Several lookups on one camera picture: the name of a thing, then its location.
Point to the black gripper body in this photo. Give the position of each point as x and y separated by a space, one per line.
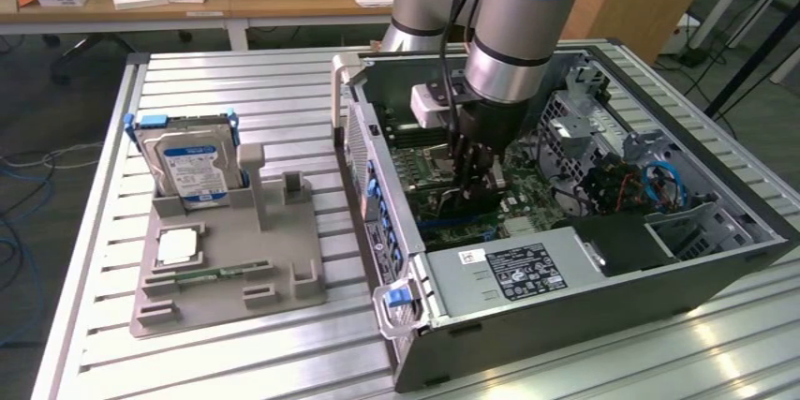
494 123

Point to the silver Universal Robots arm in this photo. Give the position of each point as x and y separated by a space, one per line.
519 20

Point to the CPU socket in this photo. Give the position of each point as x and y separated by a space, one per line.
438 161

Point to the green motherboard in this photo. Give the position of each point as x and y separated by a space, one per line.
531 198

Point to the silver perforated drive cage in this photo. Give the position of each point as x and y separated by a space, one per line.
566 147

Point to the blue expansion slot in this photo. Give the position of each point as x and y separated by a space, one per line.
431 226

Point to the small silver chipset heatsink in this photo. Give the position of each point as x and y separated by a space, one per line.
519 227

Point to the gray power supply unit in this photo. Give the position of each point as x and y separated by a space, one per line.
463 278

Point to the blue case latch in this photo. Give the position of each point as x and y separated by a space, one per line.
398 299

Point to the open black PC case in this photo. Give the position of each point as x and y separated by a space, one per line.
563 325

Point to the silver disk bay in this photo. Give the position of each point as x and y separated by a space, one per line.
687 236

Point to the black stand leg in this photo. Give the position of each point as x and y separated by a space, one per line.
726 98

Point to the gray parts rack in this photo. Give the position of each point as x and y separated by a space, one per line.
231 287

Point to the hard disk in blue caddy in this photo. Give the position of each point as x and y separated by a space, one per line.
187 170

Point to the green RAM stick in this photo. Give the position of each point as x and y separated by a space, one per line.
213 273

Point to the silver CPU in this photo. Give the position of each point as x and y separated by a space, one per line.
175 247

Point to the black office chair base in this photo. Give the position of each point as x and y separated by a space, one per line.
63 73

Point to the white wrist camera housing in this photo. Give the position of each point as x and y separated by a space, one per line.
431 112

